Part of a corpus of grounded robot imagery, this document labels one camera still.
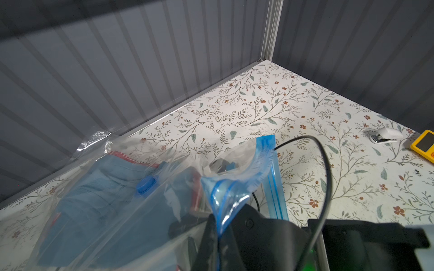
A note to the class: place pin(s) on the yellow calculator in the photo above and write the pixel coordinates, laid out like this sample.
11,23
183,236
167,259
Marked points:
424,145

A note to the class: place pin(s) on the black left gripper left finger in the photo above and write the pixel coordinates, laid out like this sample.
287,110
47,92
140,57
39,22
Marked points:
207,258

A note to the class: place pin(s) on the red ribbed garment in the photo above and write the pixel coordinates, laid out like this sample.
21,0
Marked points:
105,194

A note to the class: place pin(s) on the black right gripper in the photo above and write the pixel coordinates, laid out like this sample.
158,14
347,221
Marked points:
352,245

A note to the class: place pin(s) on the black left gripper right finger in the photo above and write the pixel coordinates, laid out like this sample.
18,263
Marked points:
252,242

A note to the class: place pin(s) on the blue vacuum valve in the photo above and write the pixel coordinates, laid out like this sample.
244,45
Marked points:
146,185

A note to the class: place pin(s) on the white stapler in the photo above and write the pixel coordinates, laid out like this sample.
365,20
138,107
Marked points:
385,135

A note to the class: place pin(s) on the clear vacuum bag blue zip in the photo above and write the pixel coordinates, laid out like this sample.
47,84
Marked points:
226,182

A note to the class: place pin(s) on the blue tank top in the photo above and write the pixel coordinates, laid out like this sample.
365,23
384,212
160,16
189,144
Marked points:
136,245

